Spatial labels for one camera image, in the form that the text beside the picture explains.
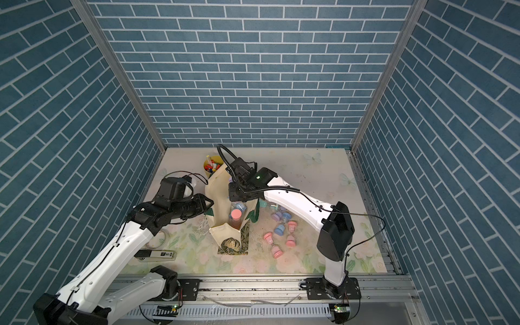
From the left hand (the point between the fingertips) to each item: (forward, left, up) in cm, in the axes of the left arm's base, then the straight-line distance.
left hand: (217, 203), depth 75 cm
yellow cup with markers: (+25, +8, -7) cm, 27 cm away
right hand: (+4, -6, 0) cm, 7 cm away
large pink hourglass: (0, -6, -10) cm, 12 cm away
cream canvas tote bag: (+6, +2, -10) cm, 12 cm away
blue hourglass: (+7, -7, -15) cm, 18 cm away
